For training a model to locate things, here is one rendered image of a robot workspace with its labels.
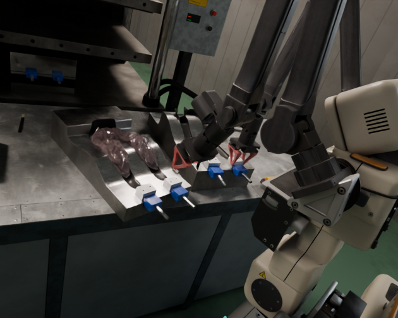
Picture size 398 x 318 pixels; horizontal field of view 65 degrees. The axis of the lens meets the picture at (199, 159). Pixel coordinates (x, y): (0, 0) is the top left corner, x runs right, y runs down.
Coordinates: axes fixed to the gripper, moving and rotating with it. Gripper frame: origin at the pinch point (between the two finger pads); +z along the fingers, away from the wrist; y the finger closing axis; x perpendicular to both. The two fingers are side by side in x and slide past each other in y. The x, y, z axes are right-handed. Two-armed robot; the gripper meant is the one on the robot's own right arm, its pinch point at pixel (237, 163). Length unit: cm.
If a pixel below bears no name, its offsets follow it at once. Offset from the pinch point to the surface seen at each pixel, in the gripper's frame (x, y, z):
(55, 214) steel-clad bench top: 6, 63, 11
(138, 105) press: -72, 14, 11
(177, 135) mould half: -21.9, 15.5, 1.0
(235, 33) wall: -258, -166, -13
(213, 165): 0.6, 11.3, 0.4
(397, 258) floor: 13, -193, 91
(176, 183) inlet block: 6.1, 27.7, 3.0
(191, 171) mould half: -1.9, 17.6, 4.6
